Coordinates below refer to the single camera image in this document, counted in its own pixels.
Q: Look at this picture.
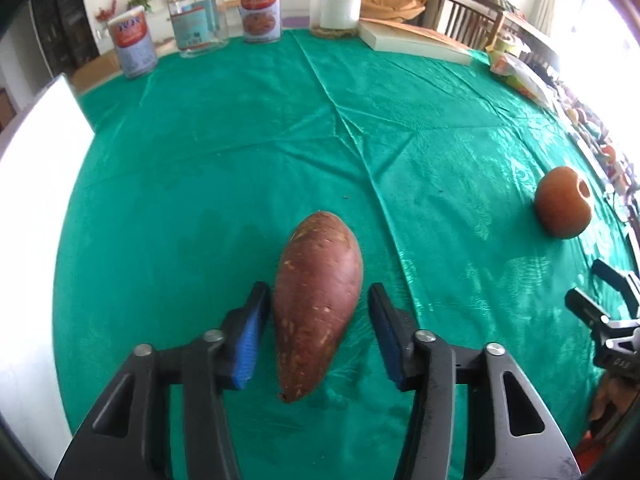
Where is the orange fuzzy cloth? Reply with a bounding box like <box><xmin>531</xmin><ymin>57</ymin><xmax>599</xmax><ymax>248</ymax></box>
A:
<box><xmin>573</xmin><ymin>430</ymin><xmax>613</xmax><ymax>474</ymax></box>

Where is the flat white orange box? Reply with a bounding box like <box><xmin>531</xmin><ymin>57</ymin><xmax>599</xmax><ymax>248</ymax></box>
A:
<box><xmin>358</xmin><ymin>20</ymin><xmax>473</xmax><ymax>65</ymax></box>

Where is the clear glass jar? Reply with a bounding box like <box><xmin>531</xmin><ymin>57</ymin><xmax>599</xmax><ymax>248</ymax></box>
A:
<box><xmin>167</xmin><ymin>0</ymin><xmax>229</xmax><ymax>58</ymax></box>

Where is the red apple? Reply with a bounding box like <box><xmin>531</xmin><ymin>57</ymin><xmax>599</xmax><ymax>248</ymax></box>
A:
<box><xmin>534</xmin><ymin>166</ymin><xmax>593</xmax><ymax>240</ymax></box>

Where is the white jar black lid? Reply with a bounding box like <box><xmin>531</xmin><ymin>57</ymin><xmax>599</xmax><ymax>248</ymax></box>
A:
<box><xmin>309</xmin><ymin>0</ymin><xmax>361</xmax><ymax>39</ymax></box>

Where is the wooden chair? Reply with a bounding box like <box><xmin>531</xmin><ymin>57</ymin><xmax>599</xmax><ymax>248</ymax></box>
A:
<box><xmin>434</xmin><ymin>0</ymin><xmax>504</xmax><ymax>50</ymax></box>

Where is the plant with red flowers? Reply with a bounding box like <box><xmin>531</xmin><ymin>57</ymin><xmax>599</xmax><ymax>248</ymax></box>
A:
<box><xmin>94</xmin><ymin>0</ymin><xmax>117</xmax><ymax>34</ymax></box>

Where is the white tv cabinet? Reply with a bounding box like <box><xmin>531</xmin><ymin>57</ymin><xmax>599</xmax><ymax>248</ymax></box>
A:
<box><xmin>144</xmin><ymin>0</ymin><xmax>314</xmax><ymax>44</ymax></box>

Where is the white snack bag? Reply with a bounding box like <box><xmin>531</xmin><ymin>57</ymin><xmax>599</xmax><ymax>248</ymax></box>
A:
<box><xmin>488</xmin><ymin>50</ymin><xmax>554</xmax><ymax>110</ymax></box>

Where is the red white can left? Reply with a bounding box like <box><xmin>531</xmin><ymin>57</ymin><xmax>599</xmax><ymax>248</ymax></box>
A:
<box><xmin>107</xmin><ymin>6</ymin><xmax>158</xmax><ymax>78</ymax></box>

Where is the red white can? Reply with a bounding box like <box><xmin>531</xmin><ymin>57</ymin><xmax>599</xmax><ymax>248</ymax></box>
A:
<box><xmin>240</xmin><ymin>0</ymin><xmax>282</xmax><ymax>44</ymax></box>
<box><xmin>107</xmin><ymin>6</ymin><xmax>158</xmax><ymax>78</ymax></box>

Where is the dark bookcase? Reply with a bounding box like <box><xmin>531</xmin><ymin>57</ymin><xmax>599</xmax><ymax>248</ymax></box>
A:
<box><xmin>30</xmin><ymin>0</ymin><xmax>99</xmax><ymax>78</ymax></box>

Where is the red white can right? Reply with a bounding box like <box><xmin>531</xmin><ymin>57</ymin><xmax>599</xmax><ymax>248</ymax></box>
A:
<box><xmin>240</xmin><ymin>0</ymin><xmax>282</xmax><ymax>44</ymax></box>

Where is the sweet potato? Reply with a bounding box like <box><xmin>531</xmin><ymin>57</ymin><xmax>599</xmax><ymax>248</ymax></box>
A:
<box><xmin>272</xmin><ymin>211</ymin><xmax>363</xmax><ymax>403</ymax></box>

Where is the right hand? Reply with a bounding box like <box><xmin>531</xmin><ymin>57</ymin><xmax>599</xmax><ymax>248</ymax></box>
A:
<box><xmin>589</xmin><ymin>372</ymin><xmax>638</xmax><ymax>441</ymax></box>

